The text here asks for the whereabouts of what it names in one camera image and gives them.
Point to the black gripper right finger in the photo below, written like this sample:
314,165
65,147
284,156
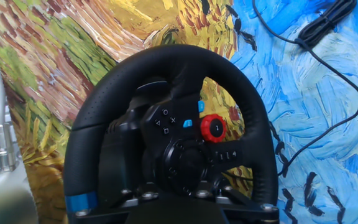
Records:
247,211

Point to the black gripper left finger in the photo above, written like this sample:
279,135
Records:
110,211

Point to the black racing steering wheel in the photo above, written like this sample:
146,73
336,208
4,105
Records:
172,62

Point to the painted wheat field mat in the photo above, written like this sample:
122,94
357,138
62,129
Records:
73,46

